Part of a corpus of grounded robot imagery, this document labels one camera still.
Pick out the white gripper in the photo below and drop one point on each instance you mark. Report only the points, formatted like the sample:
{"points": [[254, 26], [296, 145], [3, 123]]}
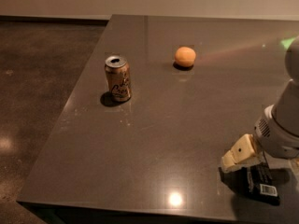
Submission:
{"points": [[277, 140]]}

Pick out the black rxbar chocolate wrapper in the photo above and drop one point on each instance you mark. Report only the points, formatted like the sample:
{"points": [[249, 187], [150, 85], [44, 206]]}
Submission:
{"points": [[254, 182]]}

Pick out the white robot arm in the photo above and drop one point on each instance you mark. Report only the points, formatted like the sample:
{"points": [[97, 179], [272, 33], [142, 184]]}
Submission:
{"points": [[286, 108]]}

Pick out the orange fruit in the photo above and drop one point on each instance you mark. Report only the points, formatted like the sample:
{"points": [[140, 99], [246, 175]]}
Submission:
{"points": [[185, 57]]}

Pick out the gold LaCroix soda can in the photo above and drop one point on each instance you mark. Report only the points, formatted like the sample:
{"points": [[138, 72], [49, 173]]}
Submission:
{"points": [[118, 78]]}

